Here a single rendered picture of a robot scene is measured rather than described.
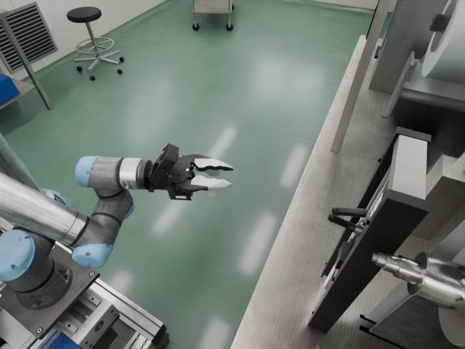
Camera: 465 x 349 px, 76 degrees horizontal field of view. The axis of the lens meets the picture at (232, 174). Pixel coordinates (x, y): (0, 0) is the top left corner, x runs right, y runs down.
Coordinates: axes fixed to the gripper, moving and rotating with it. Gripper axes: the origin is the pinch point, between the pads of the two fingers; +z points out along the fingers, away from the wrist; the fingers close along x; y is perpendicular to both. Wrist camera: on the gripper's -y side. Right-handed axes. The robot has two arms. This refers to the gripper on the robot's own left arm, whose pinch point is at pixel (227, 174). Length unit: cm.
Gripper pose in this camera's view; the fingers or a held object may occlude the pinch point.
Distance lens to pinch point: 67.7
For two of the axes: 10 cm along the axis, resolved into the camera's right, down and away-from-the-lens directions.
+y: 0.1, 5.7, 8.2
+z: 10.0, 0.6, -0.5
